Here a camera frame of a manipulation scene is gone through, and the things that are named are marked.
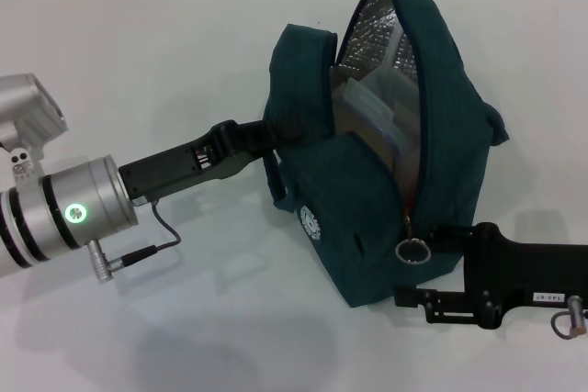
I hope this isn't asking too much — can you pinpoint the dark left arm cable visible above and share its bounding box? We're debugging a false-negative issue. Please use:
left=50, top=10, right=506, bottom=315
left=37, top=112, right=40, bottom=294
left=88, top=197, right=182, bottom=283

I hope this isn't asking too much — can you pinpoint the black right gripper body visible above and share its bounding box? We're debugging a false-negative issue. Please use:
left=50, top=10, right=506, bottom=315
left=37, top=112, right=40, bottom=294
left=460, top=221, right=588, bottom=331

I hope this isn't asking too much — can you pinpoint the dark arm cable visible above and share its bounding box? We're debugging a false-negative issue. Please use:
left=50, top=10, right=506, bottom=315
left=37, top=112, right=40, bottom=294
left=548, top=294, right=588, bottom=342
left=88, top=197, right=182, bottom=283

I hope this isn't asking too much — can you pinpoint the clear food container blue seal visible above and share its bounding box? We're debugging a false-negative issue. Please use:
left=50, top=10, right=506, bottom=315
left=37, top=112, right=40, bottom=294
left=331, top=71, right=406, bottom=168

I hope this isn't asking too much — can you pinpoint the dark right arm cable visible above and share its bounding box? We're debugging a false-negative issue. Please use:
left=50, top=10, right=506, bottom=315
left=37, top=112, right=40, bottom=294
left=548, top=294, right=588, bottom=342

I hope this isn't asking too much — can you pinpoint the dark teal insulated lunch bag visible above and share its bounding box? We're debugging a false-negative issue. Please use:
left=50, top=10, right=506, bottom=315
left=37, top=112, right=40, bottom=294
left=261, top=0, right=511, bottom=309

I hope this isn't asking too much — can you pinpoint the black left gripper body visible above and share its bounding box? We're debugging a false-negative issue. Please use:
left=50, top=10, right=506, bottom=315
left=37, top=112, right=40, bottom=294
left=118, top=118, right=272, bottom=207

